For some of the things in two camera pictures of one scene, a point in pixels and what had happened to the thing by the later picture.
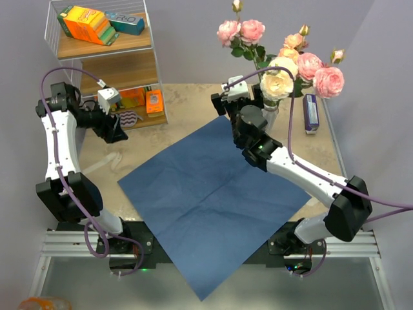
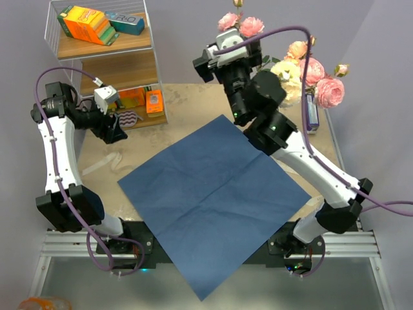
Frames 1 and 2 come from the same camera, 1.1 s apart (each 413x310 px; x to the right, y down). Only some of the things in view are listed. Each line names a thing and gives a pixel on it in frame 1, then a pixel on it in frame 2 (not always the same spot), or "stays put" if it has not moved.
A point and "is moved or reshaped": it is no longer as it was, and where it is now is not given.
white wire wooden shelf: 108,42 stays put
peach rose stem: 295,44 is moved or reshaped
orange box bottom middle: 133,97 stays put
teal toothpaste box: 126,24 stays put
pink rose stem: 328,81 is moved or reshaped
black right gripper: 223,105 → 255,60
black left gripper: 110,129 stays put
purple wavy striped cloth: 128,118 stays put
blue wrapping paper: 209,206 stays put
